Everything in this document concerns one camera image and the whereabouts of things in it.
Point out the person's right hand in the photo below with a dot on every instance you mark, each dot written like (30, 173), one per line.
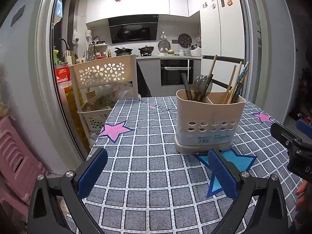
(301, 195)

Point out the blue patterned wooden chopstick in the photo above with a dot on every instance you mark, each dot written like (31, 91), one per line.
(240, 78)

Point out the long wooden chopstick in holder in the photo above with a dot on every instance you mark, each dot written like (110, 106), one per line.
(209, 73)

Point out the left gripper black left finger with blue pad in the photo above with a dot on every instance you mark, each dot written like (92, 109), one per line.
(45, 214)

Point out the black built-in oven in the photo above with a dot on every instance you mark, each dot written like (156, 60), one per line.
(172, 69)

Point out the beige plastic utensil holder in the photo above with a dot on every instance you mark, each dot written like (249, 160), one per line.
(206, 125)

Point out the black range hood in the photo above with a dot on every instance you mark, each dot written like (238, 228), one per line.
(133, 28)

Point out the dark translucent plastic spoon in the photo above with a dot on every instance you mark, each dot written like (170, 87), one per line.
(204, 84)

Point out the blue checkered tablecloth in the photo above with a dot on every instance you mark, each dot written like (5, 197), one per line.
(148, 187)

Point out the black pot on stove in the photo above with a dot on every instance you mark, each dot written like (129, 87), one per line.
(146, 51)

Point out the pink plastic stool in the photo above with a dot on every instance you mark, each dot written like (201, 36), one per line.
(19, 170)

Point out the black chopstick in holder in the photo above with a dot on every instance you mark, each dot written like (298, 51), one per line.
(186, 86)

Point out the beige plastic storage rack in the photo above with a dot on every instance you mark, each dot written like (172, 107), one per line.
(97, 86)

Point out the black cloth hanging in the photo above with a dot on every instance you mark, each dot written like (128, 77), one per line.
(143, 88)

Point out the black wok on stove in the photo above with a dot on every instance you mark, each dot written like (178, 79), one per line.
(123, 51)

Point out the plain wooden chopstick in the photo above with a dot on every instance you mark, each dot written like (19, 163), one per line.
(230, 84)

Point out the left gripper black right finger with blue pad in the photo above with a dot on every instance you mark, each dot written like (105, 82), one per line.
(270, 213)

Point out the white refrigerator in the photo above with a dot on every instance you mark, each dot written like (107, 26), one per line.
(222, 36)

